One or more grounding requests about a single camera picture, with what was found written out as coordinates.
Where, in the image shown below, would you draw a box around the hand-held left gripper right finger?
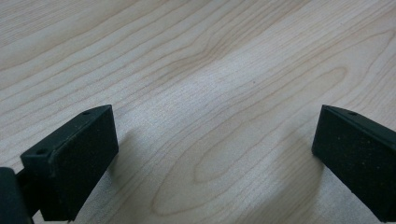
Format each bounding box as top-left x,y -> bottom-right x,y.
311,105 -> 396,223

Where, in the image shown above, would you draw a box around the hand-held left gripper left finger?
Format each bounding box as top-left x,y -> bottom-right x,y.
20,105 -> 120,222

